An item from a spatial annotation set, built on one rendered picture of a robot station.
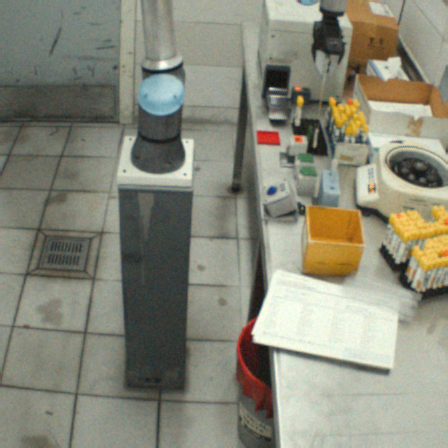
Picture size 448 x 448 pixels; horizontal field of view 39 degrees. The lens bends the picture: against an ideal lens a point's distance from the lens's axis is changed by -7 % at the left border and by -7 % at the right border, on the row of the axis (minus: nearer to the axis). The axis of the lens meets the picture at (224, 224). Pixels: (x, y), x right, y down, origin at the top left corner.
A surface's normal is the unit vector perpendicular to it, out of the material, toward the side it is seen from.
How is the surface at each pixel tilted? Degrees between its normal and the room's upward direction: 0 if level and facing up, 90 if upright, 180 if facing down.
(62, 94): 90
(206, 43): 90
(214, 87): 90
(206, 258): 0
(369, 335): 1
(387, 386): 0
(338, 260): 90
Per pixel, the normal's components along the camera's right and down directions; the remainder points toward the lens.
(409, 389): 0.07, -0.77
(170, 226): 0.01, 0.63
